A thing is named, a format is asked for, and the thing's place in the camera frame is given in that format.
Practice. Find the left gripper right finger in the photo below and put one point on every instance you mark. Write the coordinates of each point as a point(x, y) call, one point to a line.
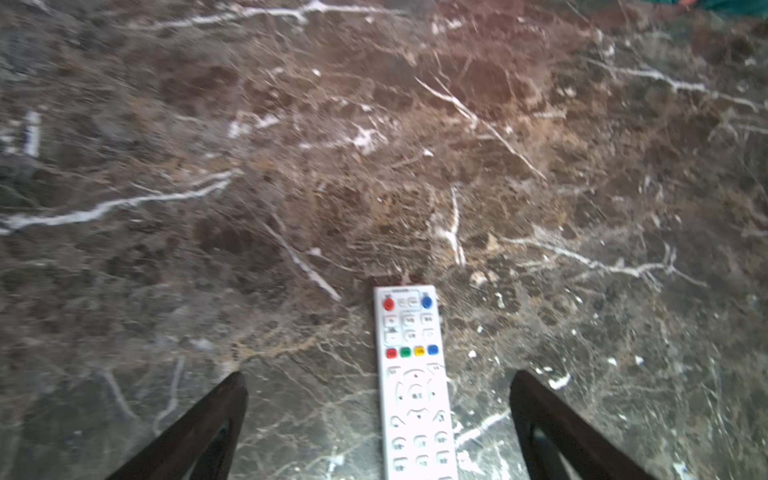
point(553, 436)

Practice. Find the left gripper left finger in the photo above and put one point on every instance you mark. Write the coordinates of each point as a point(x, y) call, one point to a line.
point(199, 445)

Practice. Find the white remote control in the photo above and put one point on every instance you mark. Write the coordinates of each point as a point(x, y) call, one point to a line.
point(417, 430)

